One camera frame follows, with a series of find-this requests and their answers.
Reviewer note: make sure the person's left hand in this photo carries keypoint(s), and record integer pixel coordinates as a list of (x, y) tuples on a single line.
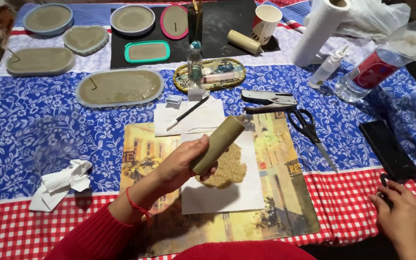
[(172, 169)]

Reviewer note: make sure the person's right hand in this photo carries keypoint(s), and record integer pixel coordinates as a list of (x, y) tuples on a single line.
[(403, 220)]

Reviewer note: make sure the small black tool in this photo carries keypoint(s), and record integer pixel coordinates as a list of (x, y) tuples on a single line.
[(384, 189)]

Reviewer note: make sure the olive green cylinder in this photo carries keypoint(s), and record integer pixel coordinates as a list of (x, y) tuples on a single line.
[(219, 144)]

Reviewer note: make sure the white paper napkin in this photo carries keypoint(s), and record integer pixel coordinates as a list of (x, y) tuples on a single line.
[(197, 119)]

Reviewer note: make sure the pile of golden sand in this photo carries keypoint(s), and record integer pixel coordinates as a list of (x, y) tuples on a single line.
[(229, 169)]

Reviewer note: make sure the black white pen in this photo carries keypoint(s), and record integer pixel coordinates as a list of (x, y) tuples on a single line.
[(188, 113)]

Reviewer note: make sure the white paper sheet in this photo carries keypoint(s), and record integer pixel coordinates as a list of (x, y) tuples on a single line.
[(226, 202)]

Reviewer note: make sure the small white packet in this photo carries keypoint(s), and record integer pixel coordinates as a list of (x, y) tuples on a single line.
[(174, 99)]

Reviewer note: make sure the black phone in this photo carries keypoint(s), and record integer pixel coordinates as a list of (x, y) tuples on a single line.
[(388, 150)]

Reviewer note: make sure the gold oval tray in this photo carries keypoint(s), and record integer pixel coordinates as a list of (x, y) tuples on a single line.
[(211, 85)]

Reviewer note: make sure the large oval grey mould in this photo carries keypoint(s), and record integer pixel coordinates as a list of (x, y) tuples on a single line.
[(119, 86)]

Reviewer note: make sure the pink tube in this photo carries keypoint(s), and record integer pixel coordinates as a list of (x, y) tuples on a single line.
[(220, 77)]

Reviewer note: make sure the small glass bottle blue top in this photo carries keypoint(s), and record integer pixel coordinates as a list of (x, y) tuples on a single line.
[(194, 63)]

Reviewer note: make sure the person's red sweater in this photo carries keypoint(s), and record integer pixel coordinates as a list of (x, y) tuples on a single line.
[(244, 251)]

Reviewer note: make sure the crumpled white tissue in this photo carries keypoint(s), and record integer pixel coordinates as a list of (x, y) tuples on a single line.
[(58, 184)]

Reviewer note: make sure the painted street scene placemat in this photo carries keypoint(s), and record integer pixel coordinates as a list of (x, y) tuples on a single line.
[(287, 202)]

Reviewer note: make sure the silver black stapler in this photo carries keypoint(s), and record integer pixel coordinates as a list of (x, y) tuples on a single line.
[(267, 100)]

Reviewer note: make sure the teal rectangular mould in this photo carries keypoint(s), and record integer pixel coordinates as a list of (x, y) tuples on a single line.
[(147, 51)]

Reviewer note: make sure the beige cylinder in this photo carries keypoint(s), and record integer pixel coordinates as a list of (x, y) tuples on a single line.
[(244, 42)]

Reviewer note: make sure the dark glass with sticks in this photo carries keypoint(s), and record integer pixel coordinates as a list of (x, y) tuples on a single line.
[(194, 23)]

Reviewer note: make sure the pink oval mould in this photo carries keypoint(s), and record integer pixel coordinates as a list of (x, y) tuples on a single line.
[(174, 21)]

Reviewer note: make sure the blue red patterned tablecloth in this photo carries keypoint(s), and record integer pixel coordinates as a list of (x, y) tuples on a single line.
[(31, 108)]

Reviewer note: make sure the clear bottle with red label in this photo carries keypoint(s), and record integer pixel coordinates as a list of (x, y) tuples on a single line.
[(377, 68)]

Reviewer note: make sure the round white rimmed mould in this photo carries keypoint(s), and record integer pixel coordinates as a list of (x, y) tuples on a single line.
[(132, 18)]

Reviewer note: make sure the cloud shaped grey mould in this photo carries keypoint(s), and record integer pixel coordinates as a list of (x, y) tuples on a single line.
[(85, 38)]

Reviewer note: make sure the black mat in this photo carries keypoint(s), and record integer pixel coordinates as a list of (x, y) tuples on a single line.
[(226, 18)]

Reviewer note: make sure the small white spray bottle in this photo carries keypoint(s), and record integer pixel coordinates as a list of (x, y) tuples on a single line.
[(327, 68)]

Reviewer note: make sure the grey rectangular mould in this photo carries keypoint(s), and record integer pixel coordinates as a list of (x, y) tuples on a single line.
[(40, 60)]

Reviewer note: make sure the white red paper cup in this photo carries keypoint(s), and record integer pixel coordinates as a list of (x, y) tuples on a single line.
[(264, 23)]

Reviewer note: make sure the round blue rimmed mould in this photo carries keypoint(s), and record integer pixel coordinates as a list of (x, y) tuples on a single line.
[(48, 18)]

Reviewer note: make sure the white paper towel roll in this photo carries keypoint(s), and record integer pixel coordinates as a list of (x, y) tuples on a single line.
[(320, 32)]

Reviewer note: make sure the clear plastic bag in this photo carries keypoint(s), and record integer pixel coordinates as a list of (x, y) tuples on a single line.
[(374, 18)]

